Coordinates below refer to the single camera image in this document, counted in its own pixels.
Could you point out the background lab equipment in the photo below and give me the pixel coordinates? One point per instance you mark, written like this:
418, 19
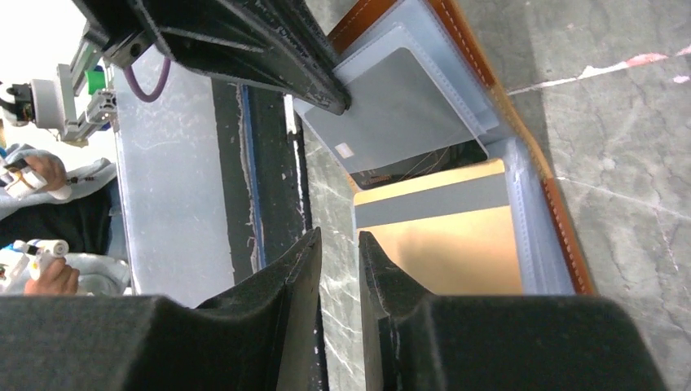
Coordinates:
74, 105

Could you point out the aluminium frame rail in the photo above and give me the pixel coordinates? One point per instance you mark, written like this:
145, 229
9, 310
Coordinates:
172, 195

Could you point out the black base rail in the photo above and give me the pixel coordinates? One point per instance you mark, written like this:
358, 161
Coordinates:
263, 175

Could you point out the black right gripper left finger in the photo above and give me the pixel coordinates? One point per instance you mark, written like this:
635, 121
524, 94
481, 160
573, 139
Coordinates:
257, 335

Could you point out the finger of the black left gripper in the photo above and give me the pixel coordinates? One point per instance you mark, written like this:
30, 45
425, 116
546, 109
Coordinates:
274, 45

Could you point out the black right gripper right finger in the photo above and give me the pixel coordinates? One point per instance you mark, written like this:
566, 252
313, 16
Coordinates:
416, 340

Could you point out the person in background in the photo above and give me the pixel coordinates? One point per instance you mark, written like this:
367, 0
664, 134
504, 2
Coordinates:
80, 206

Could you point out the gold card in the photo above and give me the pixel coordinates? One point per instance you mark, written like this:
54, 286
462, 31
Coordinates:
451, 231

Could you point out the brown leather card holder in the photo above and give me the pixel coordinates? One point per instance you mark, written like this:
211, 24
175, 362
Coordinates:
419, 82

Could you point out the black card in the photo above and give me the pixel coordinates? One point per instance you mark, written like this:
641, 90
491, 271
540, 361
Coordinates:
446, 158

